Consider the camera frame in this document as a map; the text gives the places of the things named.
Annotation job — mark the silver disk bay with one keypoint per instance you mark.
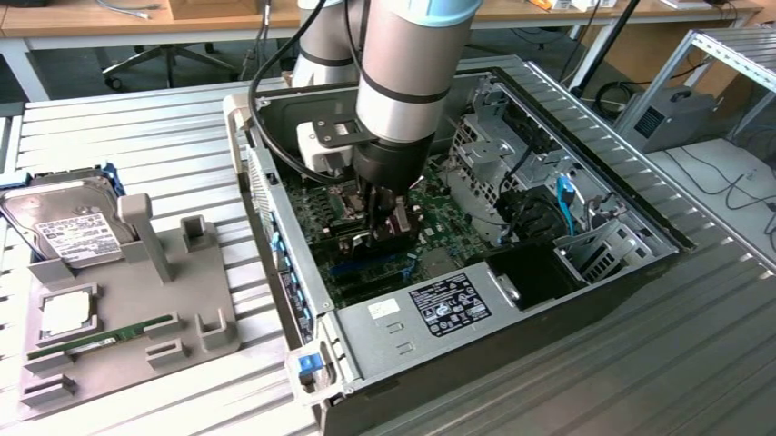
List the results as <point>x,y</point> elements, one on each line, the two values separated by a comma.
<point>607,254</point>

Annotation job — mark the graphics card with black fan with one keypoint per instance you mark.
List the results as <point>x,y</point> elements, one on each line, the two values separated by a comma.
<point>388,249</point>

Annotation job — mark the CPU socket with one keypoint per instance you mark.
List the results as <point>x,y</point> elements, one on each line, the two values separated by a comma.
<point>345,204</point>

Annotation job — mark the black stand pole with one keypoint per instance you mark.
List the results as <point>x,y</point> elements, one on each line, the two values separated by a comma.
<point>614,36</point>

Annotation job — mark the silver power supply with label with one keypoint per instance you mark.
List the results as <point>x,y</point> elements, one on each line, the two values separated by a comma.
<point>373,349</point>

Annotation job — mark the black office chair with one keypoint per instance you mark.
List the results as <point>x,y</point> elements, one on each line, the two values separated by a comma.
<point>173,56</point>

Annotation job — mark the perforated metal drive cage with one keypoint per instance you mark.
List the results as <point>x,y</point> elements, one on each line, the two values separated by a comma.
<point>479,154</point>

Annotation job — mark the green RAM stick with sticker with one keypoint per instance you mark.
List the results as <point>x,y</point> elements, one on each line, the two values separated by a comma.
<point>130,333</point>

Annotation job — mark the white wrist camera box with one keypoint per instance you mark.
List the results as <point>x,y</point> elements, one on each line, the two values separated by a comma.
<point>316,145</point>

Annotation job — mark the black long expansion slot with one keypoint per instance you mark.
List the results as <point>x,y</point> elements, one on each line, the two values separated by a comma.
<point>367,280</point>
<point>367,293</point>

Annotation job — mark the green motherboard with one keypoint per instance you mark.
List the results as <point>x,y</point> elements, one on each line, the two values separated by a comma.
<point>452,213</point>

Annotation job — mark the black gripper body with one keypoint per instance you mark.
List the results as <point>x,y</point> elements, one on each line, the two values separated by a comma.
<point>395,163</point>

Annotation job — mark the blue disk caddy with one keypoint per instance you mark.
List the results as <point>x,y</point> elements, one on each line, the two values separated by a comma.
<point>114,177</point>

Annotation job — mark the grey parts rack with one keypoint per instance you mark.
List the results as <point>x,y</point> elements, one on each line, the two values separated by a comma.
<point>122,295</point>

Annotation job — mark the aluminium frame rack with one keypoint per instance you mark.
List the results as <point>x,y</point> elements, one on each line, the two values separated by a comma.
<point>734,50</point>

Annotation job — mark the wooden desk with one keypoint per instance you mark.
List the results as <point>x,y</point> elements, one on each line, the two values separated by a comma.
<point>667,13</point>
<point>73,22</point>

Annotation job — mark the silver hard disk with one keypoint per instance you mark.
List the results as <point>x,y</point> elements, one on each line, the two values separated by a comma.
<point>73,227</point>

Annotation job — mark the silver CPU chip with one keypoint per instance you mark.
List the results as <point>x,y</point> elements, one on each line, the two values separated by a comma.
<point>67,315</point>

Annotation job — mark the open PC case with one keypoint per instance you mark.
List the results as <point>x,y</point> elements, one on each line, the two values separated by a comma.
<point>316,109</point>

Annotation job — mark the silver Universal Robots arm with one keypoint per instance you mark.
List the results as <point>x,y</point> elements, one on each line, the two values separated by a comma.
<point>400,59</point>

